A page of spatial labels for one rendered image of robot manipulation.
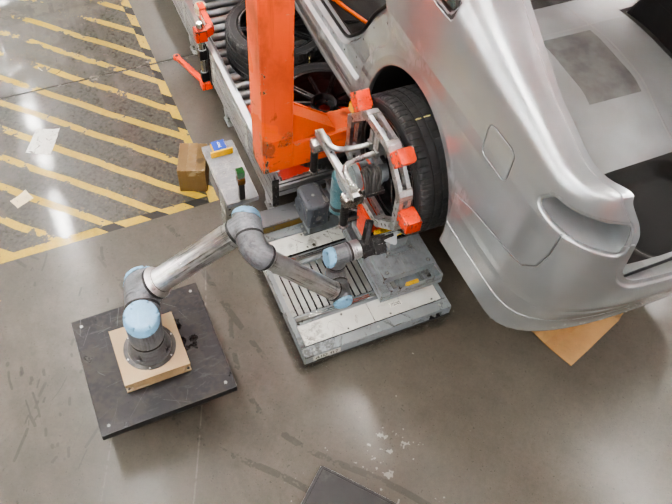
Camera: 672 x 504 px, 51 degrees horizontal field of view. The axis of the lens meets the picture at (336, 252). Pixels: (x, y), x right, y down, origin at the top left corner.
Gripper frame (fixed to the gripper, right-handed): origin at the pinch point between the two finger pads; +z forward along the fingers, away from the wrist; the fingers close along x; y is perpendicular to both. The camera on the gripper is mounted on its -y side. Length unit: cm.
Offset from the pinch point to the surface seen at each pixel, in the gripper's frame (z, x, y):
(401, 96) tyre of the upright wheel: 10, 16, -59
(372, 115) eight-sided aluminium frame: -5, 14, -54
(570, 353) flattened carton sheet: 78, 0, 90
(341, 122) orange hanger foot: 2, -47, -53
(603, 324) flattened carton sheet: 104, -5, 84
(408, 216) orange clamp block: -3.6, 24.9, -10.0
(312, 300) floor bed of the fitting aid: -34, -55, 34
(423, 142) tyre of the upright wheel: 8, 31, -39
